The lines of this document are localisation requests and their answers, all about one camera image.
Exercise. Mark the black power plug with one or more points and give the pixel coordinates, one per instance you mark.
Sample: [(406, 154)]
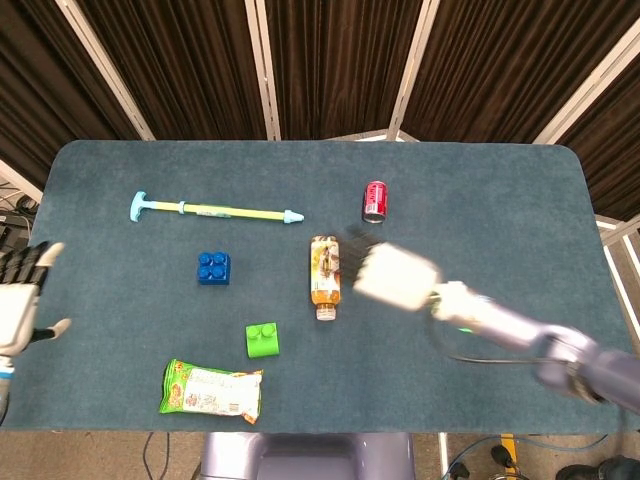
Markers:
[(502, 456), (457, 471)]

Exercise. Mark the blue yellow toy syringe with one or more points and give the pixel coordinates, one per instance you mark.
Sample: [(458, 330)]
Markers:
[(235, 212)]

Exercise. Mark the black electronics box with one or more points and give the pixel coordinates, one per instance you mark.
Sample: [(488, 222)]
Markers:
[(7, 235)]

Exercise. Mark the green white snack bag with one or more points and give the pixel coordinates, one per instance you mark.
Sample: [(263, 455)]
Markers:
[(215, 392)]

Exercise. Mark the dark pleated screen panel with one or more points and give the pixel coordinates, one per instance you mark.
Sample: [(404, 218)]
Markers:
[(610, 160), (45, 90), (185, 70), (500, 70), (340, 65)]

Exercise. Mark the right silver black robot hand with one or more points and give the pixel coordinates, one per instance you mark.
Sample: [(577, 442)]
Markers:
[(395, 275)]

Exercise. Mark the white metal table leg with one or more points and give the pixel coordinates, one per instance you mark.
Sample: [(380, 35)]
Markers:
[(443, 455)]

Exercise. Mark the orange drink bottle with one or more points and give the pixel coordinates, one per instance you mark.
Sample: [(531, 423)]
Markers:
[(325, 285)]

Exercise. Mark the green toy block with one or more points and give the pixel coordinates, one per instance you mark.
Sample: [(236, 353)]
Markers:
[(262, 341)]

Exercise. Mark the white metal screen foot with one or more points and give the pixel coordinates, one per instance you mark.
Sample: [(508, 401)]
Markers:
[(372, 135), (617, 235)]

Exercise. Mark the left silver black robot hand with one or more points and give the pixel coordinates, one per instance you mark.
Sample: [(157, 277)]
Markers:
[(12, 310)]

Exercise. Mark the red cola can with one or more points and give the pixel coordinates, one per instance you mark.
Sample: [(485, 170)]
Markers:
[(375, 201)]

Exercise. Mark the blue toy block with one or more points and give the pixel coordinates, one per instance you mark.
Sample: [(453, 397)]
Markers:
[(214, 269)]

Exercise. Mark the purple robot torso base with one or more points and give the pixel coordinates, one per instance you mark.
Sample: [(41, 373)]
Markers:
[(310, 455)]

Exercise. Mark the teal felt table mat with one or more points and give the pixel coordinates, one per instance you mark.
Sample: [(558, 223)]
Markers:
[(400, 390)]

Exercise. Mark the black rounded equipment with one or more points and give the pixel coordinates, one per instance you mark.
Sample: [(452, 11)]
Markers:
[(590, 472)]

